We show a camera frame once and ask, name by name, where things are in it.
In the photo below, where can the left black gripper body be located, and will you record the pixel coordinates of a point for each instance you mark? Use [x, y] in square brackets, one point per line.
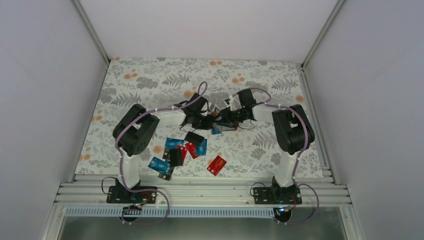
[199, 124]

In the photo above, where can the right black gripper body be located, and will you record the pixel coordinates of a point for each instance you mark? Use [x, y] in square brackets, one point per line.
[234, 118]

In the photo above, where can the blue card bottom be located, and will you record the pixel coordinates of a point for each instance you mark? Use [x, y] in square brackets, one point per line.
[216, 131]

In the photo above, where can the blue card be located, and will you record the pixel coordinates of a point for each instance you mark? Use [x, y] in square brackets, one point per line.
[216, 131]
[159, 165]
[173, 143]
[201, 150]

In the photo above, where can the brown leather card holder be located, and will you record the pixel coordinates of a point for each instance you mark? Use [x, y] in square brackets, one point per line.
[224, 121]

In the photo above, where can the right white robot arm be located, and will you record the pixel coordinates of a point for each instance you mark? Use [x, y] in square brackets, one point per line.
[293, 130]

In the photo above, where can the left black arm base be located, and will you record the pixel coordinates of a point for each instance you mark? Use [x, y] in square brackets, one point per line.
[119, 195]

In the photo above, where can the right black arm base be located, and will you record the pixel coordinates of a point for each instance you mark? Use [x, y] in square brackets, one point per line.
[277, 195]

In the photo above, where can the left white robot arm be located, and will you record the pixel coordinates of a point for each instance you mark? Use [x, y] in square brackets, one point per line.
[135, 130]

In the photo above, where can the black card top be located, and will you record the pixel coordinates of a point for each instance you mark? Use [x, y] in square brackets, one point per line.
[194, 138]

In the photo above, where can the red card centre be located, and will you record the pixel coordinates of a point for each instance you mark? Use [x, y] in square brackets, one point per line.
[191, 148]

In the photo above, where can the blue card upper left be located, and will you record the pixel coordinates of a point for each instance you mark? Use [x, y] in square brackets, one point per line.
[173, 143]

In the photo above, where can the red card under black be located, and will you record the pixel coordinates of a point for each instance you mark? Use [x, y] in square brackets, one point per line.
[183, 152]

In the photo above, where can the blue card centre right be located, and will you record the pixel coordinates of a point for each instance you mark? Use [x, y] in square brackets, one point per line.
[201, 150]

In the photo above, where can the black card centre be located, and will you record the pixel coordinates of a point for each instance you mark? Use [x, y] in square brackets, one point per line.
[175, 157]

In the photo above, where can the red VIP card right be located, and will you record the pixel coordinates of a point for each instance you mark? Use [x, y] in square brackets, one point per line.
[216, 165]

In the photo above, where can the black VIP card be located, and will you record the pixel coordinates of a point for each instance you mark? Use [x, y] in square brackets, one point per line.
[166, 155]

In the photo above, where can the blue card lower left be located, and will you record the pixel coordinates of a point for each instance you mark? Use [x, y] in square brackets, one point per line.
[159, 165]

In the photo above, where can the black card bottom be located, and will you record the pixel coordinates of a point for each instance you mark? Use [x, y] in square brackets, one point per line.
[167, 175]

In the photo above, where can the floral patterned table mat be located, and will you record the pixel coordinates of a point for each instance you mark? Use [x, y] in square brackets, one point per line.
[250, 151]

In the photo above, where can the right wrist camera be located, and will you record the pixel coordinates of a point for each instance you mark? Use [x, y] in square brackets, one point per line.
[231, 103]

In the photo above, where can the aluminium rail frame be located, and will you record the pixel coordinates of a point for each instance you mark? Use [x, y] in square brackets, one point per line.
[214, 191]

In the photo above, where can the slotted grey cable duct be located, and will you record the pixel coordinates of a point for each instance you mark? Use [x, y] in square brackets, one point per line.
[173, 212]

